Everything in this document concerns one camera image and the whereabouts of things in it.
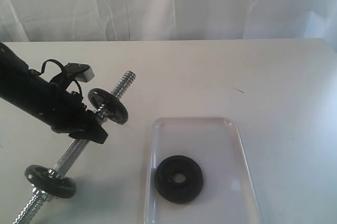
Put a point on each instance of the black weight plate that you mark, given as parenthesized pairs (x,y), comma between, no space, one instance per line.
(116,111)
(50,181)
(179,179)

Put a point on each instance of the white backdrop curtain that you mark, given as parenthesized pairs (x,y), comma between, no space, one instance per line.
(82,20)

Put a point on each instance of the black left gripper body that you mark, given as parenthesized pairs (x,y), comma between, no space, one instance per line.
(69,114)

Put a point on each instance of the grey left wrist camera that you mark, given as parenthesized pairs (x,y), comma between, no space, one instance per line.
(79,72)

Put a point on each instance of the chrome dumbbell bar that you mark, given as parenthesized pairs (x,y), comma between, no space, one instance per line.
(70,156)

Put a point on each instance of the white plastic tray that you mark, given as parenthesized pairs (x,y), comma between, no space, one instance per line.
(215,144)

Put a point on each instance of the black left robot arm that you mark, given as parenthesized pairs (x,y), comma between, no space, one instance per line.
(50,102)

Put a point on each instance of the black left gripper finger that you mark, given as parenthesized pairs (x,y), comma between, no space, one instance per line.
(89,127)

